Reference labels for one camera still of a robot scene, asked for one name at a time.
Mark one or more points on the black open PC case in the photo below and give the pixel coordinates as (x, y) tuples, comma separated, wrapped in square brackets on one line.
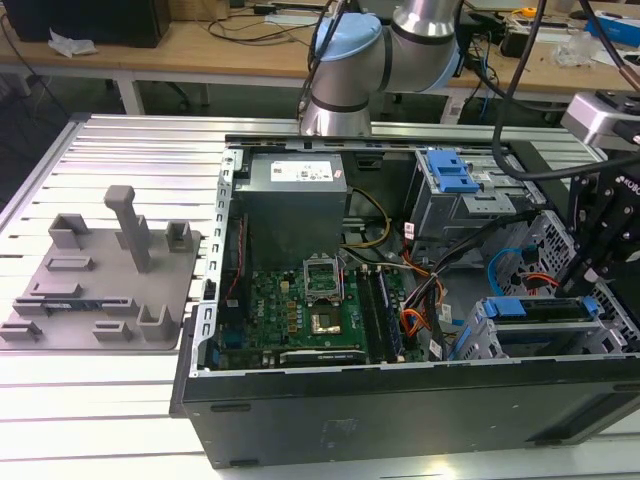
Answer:
[(360, 425)]

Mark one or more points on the CPU socket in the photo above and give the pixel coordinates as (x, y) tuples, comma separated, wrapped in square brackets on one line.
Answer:
[(325, 322)]

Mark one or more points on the green motherboard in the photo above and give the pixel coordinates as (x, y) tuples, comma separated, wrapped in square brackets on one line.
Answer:
[(280, 315)]

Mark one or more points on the perforated metal disk bay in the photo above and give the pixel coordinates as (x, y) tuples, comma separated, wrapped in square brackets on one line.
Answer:
[(475, 340)]

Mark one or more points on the grey power supply unit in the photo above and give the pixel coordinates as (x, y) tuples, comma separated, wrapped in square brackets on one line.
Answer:
[(290, 215)]

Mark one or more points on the crumpled white paper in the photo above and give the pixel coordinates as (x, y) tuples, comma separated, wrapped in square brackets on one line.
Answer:
[(70, 45)]

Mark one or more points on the RAM stick blue chips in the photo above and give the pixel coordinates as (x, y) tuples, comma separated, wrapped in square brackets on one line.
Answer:
[(391, 315)]

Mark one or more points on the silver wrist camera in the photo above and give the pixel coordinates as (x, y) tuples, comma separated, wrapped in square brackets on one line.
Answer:
[(590, 117)]

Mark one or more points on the grey parts rack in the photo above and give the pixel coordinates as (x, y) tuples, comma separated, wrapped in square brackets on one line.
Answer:
[(100, 285)]

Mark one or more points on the black RAM slot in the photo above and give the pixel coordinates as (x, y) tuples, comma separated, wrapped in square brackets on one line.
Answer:
[(370, 315)]

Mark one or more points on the large black box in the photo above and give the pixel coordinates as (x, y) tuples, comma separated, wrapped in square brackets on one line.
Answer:
[(85, 22)]

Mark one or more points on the blue cardboard box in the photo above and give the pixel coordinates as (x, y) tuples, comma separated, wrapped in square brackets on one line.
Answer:
[(617, 27)]

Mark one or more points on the cluttered wooden desk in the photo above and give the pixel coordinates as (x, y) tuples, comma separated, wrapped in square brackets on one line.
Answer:
[(545, 75)]

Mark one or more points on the empty blue drive carrier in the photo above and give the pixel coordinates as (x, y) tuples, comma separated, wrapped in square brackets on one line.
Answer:
[(451, 172)]

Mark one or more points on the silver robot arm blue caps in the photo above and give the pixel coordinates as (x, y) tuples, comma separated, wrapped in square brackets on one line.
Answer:
[(350, 75)]

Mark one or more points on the long wooden desk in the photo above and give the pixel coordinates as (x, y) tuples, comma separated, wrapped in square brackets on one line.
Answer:
[(175, 57)]

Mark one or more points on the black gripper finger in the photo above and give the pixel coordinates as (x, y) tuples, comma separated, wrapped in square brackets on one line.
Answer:
[(582, 275)]

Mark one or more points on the clear plastic bags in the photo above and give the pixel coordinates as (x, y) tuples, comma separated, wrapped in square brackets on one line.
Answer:
[(575, 50)]

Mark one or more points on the grey metal drive cage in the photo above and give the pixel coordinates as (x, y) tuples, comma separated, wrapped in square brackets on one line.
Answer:
[(442, 215)]

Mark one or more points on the small black box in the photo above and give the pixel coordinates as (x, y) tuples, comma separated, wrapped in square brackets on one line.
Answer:
[(515, 42)]

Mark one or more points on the black graphics card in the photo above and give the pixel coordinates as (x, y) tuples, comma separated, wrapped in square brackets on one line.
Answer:
[(325, 357)]

